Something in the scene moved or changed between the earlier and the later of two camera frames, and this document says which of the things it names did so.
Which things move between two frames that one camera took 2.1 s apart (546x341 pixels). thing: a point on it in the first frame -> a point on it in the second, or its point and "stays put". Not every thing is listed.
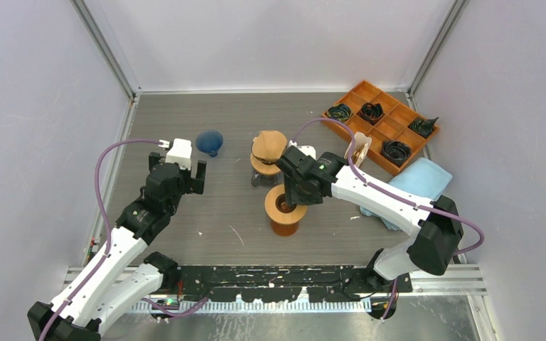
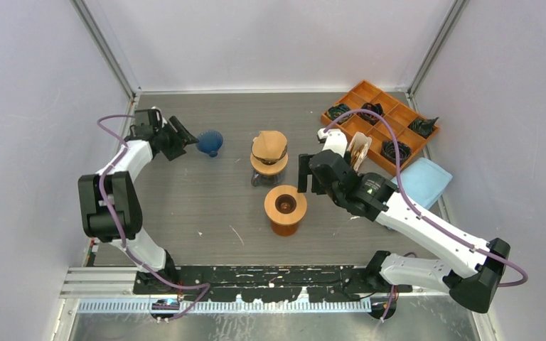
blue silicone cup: [210, 142] stays put
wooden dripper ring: [282, 217] stays put
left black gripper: [195, 185] -> [185, 138]
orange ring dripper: [264, 168] stays put
